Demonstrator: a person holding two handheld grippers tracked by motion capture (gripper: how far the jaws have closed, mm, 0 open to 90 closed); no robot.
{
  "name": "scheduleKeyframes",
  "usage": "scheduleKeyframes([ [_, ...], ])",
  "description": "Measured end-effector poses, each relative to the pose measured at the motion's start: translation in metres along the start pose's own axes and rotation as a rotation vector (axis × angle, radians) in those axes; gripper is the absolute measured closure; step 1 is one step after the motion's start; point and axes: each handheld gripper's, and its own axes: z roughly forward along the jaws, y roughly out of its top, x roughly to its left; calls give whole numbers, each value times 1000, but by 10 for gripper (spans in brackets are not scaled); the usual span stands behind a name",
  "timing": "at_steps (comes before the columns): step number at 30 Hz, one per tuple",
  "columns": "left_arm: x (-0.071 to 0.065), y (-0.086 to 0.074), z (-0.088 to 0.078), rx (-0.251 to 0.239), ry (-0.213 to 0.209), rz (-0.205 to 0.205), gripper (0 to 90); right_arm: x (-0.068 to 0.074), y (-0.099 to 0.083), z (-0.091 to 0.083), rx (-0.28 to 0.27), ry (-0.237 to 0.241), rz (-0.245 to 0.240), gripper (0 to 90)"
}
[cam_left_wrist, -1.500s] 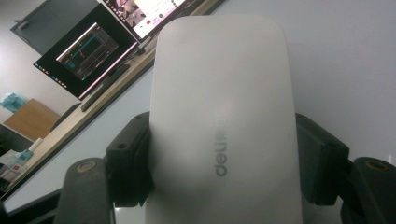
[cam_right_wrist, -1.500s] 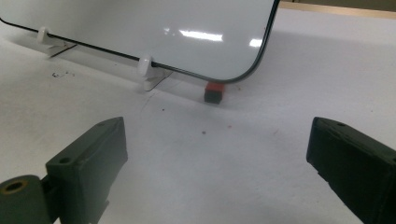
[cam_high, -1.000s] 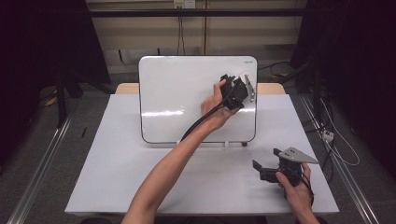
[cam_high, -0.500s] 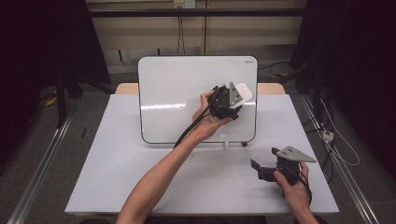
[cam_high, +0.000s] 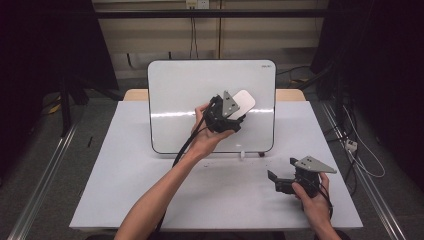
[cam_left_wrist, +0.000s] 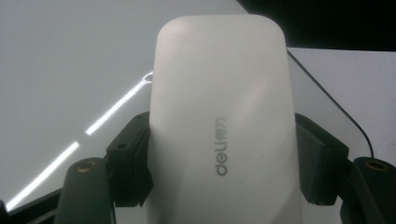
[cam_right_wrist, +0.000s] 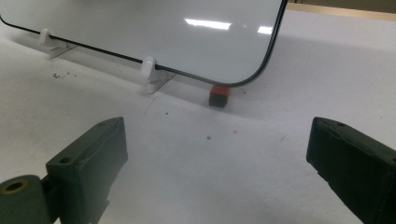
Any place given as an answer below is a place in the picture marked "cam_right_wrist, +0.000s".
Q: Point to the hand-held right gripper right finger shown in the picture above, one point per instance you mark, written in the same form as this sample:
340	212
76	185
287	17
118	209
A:
358	165

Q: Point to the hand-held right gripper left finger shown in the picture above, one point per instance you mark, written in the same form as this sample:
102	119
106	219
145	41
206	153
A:
90	161

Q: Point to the white whiteboard with black rim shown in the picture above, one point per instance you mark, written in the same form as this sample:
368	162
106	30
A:
149	31

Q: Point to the white whiteboard support clip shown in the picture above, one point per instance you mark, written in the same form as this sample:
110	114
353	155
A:
45	35
147	67

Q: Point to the small red black block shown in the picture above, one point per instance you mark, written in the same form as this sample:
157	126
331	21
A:
219	97

